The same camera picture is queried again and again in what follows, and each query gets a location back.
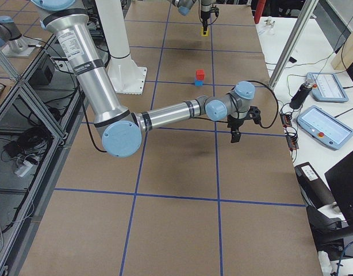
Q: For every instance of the white power strip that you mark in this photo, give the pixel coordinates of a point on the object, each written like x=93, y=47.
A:
x=24, y=168

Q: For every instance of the orange black electronics board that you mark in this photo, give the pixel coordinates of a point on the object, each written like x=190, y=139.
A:
x=290, y=131

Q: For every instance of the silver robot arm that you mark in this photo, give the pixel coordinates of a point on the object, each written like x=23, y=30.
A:
x=105, y=85
x=185, y=6

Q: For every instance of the black cylindrical bottle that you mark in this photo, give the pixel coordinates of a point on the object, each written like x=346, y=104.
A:
x=301, y=95

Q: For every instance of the white camera mast pedestal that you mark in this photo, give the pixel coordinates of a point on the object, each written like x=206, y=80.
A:
x=125, y=75

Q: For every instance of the blue wooden block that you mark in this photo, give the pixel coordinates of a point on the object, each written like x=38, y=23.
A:
x=198, y=82

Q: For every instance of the far teach pendant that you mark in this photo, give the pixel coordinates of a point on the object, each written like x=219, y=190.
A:
x=327, y=88

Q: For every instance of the near teach pendant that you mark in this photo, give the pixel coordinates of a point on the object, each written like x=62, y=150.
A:
x=324, y=128

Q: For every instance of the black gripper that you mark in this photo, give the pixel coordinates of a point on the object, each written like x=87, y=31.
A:
x=234, y=123
x=204, y=13

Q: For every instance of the black monitor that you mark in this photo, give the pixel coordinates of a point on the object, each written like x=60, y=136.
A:
x=340, y=181

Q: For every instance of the aluminium frame post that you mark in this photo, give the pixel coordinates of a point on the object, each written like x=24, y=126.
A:
x=292, y=41

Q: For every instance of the red fire extinguisher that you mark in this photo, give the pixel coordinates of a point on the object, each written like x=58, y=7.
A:
x=259, y=10

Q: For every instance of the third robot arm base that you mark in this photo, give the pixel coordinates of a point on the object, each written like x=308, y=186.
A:
x=12, y=42

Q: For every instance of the yellow wooden block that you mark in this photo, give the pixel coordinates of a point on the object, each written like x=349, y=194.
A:
x=204, y=33

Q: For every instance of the teach pendant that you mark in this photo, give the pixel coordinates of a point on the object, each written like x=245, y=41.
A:
x=324, y=128
x=327, y=88

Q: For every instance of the black box with label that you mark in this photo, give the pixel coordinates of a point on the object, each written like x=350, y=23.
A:
x=313, y=186

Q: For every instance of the red wooden block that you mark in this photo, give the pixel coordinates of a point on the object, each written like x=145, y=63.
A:
x=200, y=75

